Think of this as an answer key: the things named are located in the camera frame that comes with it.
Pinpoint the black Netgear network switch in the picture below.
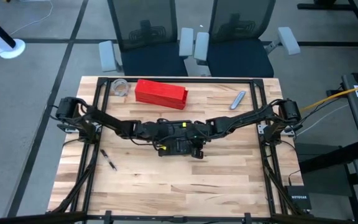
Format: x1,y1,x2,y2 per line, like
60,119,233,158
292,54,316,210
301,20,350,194
284,185,313,211

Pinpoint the white floor cable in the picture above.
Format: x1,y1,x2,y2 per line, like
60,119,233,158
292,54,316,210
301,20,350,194
0,0,54,54

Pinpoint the black pen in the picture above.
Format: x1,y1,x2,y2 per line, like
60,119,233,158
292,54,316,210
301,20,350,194
99,149,118,172

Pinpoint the mesh-back office chair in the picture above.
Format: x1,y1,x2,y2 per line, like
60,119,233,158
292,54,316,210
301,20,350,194
193,0,301,78
98,0,195,77

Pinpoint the grey folding utility knife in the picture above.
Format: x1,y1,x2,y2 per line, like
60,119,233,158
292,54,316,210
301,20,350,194
229,90,247,111

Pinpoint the clear tape roll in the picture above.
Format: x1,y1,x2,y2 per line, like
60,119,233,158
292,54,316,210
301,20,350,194
110,78,131,98

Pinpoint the white pole stand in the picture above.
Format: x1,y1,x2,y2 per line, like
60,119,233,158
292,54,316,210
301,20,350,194
0,6,27,60

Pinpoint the black cable bundle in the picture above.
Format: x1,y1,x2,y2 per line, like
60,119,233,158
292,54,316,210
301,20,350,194
52,141,101,214
261,146,304,215

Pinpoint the red plastic bin stack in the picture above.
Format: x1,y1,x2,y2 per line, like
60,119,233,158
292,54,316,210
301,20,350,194
134,78,189,111

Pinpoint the black plastic tool case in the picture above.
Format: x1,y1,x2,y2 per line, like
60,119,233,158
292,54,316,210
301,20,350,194
157,136,205,160

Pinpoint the yellow cable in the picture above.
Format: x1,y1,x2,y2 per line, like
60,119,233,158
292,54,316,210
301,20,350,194
300,81,358,113

